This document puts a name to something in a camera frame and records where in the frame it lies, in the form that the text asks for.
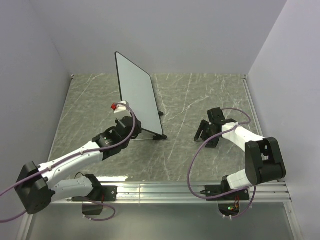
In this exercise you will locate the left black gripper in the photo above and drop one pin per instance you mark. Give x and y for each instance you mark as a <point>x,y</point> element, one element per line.
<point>138,130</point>

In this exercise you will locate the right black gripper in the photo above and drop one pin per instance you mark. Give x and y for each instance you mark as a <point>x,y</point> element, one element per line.
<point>203,126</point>

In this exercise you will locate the white whiteboard with black frame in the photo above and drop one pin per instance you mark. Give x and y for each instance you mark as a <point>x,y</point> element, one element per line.
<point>136,88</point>

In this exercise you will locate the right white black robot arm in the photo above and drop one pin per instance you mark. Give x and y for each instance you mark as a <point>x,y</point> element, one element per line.
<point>241,137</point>

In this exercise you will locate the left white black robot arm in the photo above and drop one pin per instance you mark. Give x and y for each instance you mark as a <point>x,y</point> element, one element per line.
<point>40,185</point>

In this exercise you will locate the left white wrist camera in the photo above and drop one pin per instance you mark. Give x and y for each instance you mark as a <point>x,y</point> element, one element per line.
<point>120,109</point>

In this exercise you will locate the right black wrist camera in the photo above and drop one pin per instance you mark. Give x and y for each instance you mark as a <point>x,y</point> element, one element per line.
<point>217,118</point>

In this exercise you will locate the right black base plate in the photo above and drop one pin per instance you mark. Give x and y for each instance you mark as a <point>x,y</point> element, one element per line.
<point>214,190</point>

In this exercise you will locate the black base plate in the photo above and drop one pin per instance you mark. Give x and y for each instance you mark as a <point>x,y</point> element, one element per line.
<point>110,193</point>
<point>214,190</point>

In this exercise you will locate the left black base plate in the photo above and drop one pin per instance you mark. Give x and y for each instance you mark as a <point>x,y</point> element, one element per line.
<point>110,193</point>

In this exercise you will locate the aluminium mounting rail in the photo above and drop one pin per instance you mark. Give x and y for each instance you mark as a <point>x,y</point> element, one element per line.
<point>178,193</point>

